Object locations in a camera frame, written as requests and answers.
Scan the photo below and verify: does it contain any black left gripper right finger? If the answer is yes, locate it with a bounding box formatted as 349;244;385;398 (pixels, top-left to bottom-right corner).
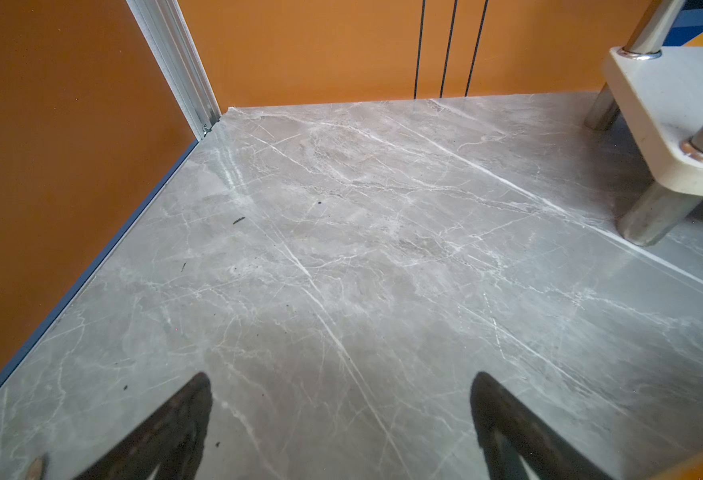
469;372;609;479

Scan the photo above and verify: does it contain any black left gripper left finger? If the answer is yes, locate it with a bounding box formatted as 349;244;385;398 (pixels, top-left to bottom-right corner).
77;372;212;479

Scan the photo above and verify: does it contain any white two-tier metal shelf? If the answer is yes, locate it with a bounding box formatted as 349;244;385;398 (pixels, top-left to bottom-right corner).
585;1;703;247

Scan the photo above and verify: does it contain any aluminium corner post left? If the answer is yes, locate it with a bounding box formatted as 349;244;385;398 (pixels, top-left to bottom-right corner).
126;0;221;141

